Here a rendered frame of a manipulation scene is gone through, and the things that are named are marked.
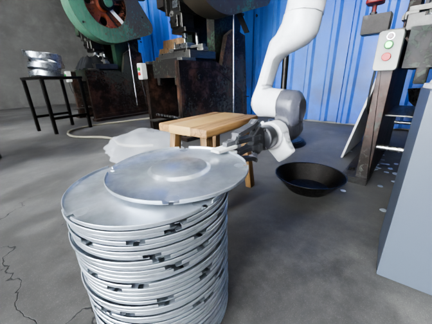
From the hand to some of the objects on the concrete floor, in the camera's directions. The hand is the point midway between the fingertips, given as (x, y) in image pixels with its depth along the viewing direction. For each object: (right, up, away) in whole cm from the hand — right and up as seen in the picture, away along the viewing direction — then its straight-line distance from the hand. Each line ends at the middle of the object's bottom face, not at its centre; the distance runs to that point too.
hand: (224, 151), depth 56 cm
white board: (+98, +6, +95) cm, 136 cm away
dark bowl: (+40, -14, +46) cm, 63 cm away
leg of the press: (+93, 0, +81) cm, 124 cm away
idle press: (-1, +38, +188) cm, 192 cm away
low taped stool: (-3, -17, +44) cm, 48 cm away
